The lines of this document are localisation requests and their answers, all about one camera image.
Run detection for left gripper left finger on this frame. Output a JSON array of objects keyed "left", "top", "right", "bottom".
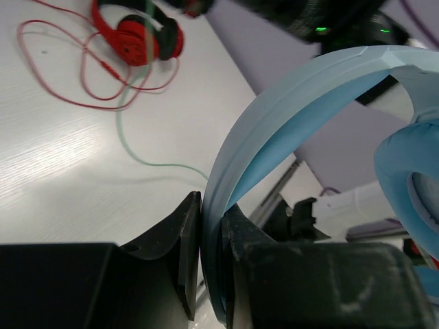
[{"left": 120, "top": 191, "right": 202, "bottom": 321}]

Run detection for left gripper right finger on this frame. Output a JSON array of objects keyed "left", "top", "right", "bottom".
[{"left": 221, "top": 205, "right": 302, "bottom": 328}]

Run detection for light blue headphones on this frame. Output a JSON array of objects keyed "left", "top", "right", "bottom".
[{"left": 201, "top": 46, "right": 438, "bottom": 323}]

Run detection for green headphone cable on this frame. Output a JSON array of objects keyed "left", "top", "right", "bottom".
[{"left": 115, "top": 0, "right": 210, "bottom": 181}]

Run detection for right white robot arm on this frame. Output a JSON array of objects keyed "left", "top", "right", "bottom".
[{"left": 164, "top": 0, "right": 438, "bottom": 113}]

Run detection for red headphones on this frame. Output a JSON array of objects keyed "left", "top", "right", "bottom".
[{"left": 91, "top": 1, "right": 184, "bottom": 66}]

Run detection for aluminium rail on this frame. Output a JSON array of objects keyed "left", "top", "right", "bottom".
[{"left": 249, "top": 160, "right": 300, "bottom": 227}]

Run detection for red headphone cable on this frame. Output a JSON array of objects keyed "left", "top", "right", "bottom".
[{"left": 17, "top": 20, "right": 181, "bottom": 111}]

